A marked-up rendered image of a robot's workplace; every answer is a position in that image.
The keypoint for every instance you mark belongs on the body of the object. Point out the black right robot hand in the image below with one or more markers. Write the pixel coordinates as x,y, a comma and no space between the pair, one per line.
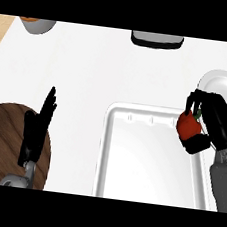
218,121

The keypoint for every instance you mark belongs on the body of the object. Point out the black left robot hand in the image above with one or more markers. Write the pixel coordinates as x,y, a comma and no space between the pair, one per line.
36,133

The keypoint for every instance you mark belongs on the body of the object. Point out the red bell pepper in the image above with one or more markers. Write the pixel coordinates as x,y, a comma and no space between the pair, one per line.
188,126

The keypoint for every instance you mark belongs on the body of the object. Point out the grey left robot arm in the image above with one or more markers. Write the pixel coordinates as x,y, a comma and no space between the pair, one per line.
20,176

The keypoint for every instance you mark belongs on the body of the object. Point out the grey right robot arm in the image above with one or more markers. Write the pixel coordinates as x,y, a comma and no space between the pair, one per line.
223,179

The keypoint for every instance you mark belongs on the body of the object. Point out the white rectangular tray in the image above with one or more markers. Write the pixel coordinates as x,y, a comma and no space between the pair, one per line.
150,157

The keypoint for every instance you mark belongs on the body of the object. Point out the round brown wooden board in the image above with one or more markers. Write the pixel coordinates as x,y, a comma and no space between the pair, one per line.
0,145

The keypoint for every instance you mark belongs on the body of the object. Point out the black and grey appliance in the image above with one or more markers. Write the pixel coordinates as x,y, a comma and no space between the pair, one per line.
157,40

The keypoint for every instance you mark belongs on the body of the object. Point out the grey bowl with orange content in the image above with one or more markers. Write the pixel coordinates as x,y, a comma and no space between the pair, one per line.
37,25

